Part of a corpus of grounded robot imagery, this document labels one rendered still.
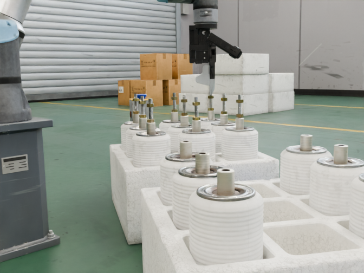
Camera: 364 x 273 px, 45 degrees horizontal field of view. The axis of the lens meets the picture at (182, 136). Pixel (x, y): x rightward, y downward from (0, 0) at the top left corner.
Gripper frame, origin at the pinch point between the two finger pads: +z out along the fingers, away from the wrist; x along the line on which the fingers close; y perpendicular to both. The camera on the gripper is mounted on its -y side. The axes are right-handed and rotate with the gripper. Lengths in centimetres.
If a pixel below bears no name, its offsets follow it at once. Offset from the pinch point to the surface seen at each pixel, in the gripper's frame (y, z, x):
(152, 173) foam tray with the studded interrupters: 15.5, 17.4, 37.1
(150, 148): 16.2, 12.0, 34.1
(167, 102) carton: 40, 31, -375
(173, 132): 11.4, 10.6, 18.3
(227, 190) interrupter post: 1, 9, 83
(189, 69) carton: 15, -7, -400
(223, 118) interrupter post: -2.7, 7.4, 12.4
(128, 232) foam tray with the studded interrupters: 21, 31, 39
